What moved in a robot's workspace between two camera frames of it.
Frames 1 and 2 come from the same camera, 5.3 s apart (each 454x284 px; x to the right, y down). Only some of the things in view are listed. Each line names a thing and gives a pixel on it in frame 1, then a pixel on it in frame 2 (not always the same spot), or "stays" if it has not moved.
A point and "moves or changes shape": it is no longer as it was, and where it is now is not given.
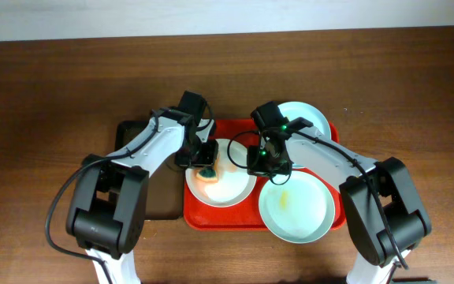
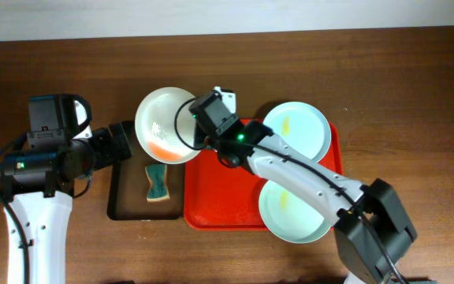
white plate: [235, 185] moves or changes shape
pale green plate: [301, 211] stays
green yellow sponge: [207, 174] → [158, 186]
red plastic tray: [246, 214] stays
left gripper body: [197, 158] → [120, 139]
